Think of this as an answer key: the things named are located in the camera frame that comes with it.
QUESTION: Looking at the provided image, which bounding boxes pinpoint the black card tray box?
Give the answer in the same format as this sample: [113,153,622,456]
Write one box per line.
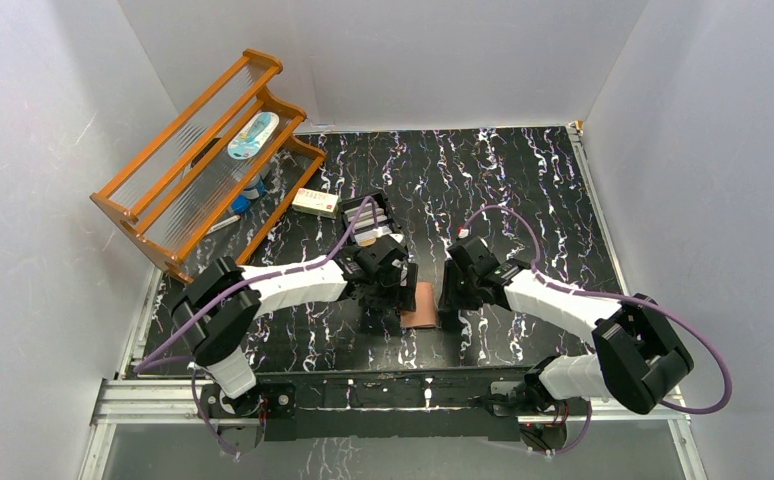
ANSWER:
[339,189,406,247]

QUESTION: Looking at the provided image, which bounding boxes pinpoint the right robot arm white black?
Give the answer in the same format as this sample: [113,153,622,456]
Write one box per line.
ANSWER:
[438,236,694,414]

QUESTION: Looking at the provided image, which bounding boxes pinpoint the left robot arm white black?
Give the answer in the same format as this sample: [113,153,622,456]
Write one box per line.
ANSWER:
[166,234,419,416]

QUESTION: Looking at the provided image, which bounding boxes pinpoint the grey white card stack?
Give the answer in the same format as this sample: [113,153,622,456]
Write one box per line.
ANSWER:
[352,207,393,245]

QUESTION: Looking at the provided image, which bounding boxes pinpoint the white red small box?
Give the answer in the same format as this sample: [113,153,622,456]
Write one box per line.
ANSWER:
[291,188,340,219]

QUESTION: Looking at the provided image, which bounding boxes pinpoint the white pen under shelf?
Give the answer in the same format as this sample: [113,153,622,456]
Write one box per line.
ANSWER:
[206,215,242,235]

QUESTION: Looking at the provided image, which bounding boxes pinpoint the blue cap bottle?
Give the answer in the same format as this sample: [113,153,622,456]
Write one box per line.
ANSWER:
[229,175,266,215]

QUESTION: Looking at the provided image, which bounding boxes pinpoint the white blue tube package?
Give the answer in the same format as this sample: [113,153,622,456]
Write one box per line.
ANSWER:
[226,112,280,160]

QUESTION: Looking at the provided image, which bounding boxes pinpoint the orange wooden shelf rack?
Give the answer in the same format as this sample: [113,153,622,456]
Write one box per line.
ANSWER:
[90,49,326,283]

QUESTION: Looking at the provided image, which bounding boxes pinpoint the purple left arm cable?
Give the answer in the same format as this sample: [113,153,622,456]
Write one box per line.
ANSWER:
[132,195,380,458]

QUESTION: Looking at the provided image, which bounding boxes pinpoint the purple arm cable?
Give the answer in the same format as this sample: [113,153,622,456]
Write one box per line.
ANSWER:
[461,203,734,417]
[132,195,380,458]

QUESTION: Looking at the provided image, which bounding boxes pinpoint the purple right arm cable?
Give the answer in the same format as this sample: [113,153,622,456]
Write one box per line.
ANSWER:
[461,203,734,417]

